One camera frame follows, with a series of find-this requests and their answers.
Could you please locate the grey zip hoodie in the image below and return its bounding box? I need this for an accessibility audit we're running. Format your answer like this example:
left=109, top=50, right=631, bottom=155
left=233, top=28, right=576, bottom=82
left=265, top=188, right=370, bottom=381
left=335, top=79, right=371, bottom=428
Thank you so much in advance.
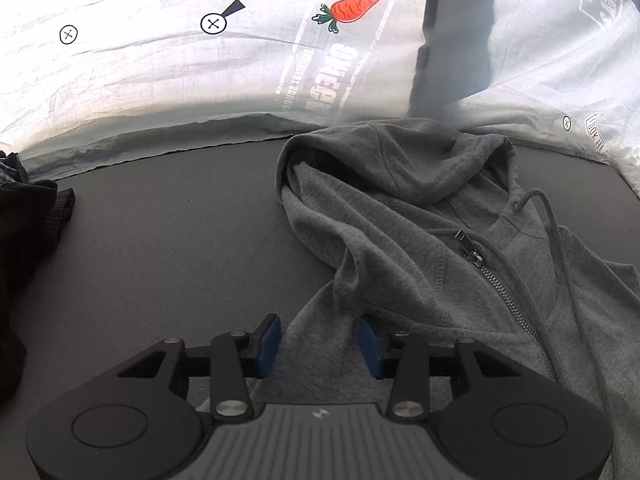
left=200, top=117, right=640, bottom=480

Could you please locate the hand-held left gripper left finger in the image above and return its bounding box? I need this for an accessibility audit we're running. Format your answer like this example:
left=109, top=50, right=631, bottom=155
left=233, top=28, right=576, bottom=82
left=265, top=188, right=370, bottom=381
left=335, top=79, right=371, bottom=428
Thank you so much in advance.
left=116, top=313, right=282, bottom=420

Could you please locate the blue plaid shirt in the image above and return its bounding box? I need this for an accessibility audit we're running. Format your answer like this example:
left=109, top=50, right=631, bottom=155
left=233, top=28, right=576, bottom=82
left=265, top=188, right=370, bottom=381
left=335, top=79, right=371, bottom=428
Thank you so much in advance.
left=0, top=151, right=29, bottom=187

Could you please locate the black garment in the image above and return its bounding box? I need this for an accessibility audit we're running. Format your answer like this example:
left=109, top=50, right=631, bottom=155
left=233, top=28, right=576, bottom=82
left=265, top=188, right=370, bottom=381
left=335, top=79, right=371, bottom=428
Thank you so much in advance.
left=0, top=178, right=77, bottom=402

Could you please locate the white printed sheet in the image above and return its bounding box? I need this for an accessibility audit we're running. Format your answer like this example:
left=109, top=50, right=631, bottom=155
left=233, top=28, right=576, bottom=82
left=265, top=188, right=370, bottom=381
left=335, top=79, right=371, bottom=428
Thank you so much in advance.
left=0, top=0, right=640, bottom=197

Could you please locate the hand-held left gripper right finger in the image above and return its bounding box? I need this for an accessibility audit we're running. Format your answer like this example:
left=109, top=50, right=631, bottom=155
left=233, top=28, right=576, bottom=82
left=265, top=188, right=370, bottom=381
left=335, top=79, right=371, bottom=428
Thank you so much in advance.
left=356, top=316, right=522, bottom=420

